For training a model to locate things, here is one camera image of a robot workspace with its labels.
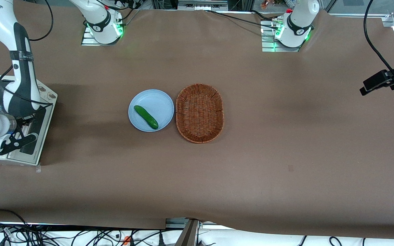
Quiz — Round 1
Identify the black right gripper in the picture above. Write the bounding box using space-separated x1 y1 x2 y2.
0 115 38 156

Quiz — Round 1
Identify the oven door with metal handle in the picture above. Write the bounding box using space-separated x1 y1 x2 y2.
6 101 55 165

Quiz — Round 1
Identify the brown table cover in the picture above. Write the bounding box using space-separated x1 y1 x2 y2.
0 7 394 240

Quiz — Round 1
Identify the green cucumber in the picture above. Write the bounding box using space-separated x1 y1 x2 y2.
134 105 159 130

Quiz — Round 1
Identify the light blue round plate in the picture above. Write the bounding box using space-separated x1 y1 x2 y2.
128 89 175 133

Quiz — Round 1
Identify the brown oval wicker basket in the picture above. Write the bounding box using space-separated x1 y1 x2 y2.
175 83 224 144

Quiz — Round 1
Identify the grey control box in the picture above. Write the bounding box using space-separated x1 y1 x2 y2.
178 0 229 11

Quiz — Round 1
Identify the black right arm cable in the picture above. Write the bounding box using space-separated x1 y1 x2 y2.
0 64 53 108

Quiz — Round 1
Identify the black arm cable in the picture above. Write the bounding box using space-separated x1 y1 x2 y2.
0 64 53 108
364 0 394 76

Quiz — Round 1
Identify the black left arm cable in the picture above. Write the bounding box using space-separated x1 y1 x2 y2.
364 0 394 76

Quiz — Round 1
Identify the black floor cable loop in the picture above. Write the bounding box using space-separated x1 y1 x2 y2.
0 209 30 246

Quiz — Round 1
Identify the black hanging cable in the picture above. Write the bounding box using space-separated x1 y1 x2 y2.
29 0 54 41

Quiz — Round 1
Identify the black base power cable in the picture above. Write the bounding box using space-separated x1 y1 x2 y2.
205 10 280 30

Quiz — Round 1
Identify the dark camera support post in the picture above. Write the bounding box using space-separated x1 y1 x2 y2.
174 219 200 246

